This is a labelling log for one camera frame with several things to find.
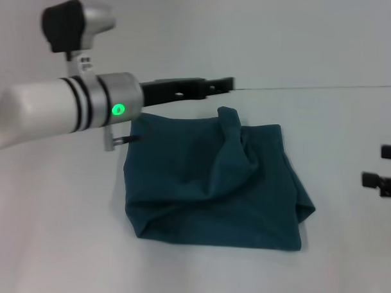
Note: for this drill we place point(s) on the teal FREE print T-shirt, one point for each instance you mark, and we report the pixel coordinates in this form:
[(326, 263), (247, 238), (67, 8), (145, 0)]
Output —
[(213, 185)]

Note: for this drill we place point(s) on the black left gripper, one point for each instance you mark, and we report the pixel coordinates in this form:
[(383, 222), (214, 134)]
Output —
[(171, 91)]

